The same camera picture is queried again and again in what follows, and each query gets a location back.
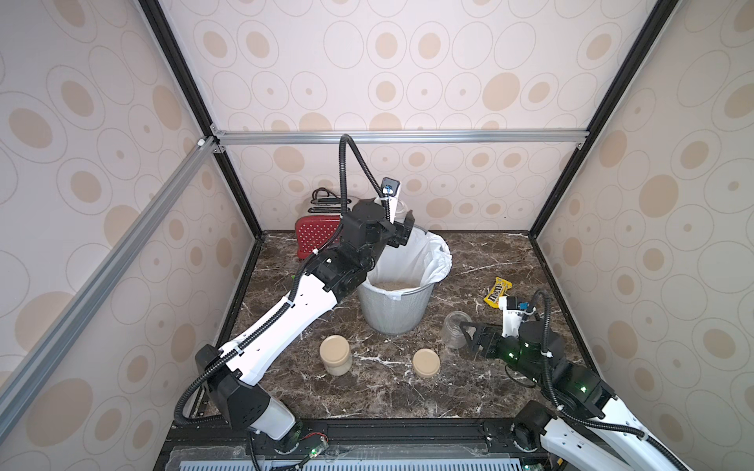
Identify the red polka dot toaster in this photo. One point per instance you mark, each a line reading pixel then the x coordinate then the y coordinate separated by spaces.
pixel 318 221

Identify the white plastic bin liner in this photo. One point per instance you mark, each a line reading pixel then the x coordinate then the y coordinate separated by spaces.
pixel 425 260

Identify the left side aluminium rail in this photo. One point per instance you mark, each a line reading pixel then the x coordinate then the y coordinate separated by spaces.
pixel 41 362

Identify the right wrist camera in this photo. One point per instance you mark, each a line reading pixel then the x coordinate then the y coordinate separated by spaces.
pixel 514 312

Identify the horizontal aluminium rail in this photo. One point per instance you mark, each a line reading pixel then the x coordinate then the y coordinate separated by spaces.
pixel 230 138

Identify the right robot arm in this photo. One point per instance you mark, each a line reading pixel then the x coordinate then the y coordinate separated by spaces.
pixel 585 421

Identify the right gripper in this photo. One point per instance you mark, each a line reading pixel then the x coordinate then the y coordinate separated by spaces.
pixel 489 341

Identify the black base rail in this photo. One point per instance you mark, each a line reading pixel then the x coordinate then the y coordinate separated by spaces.
pixel 386 444

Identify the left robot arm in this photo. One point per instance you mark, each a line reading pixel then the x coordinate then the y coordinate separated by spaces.
pixel 231 374

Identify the yellow snack packet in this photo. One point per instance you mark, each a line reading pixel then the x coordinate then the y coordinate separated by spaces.
pixel 497 292

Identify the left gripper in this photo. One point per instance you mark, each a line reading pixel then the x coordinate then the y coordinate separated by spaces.
pixel 402 232

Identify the glass rice jar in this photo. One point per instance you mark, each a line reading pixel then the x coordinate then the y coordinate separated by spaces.
pixel 335 353
pixel 398 210
pixel 451 332

